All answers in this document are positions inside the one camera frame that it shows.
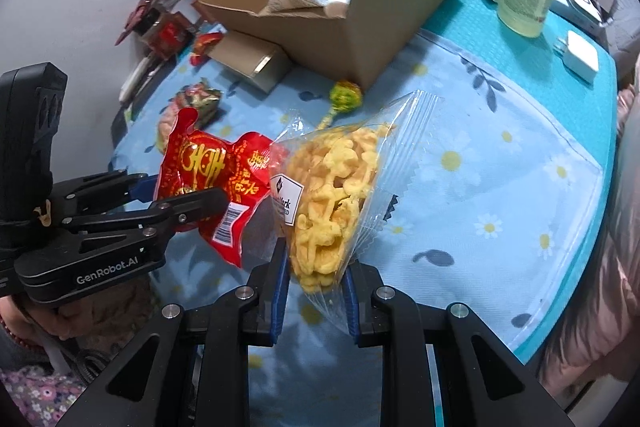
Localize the black cable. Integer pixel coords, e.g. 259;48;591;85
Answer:
30;312;103;390

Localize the small red snack packet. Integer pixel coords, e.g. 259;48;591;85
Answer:
190;32;224;66

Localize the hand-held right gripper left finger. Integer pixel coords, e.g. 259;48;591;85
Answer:
52;238;292;427

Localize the dark jar with red label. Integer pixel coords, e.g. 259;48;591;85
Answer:
140;9;193;60

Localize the red bead bracelet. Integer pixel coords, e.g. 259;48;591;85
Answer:
0;309;32;349

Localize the pink padded jacket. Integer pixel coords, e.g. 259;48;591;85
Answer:
540;89;640;388

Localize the red gold-print snack bag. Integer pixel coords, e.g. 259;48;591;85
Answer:
151;107;291;269

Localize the green yellow lollipop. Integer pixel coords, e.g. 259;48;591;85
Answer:
316;79;363;132

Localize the gold rectangular box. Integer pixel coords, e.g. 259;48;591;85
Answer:
207;32;293;94

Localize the clear bag of waffle snacks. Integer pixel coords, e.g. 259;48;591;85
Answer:
269;91;432;338

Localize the peanut snack packet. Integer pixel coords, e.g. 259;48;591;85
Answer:
156;78;224;155

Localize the white long case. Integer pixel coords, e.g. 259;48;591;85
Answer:
118;54;166;104

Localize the white charger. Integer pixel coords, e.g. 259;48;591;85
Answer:
554;31;600;82

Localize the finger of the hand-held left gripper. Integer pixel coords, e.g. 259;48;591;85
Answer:
62;187;231;258
50;171;162;219

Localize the teal table cover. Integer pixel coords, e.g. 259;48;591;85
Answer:
410;0;618;365

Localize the dark red pouch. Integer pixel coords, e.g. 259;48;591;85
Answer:
116;0;156;46

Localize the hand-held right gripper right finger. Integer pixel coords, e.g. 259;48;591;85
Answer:
341;261;578;427

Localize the person's left hand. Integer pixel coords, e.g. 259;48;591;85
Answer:
15;292;131;344

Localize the blue floral cloth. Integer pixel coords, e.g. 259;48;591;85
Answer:
107;29;603;427

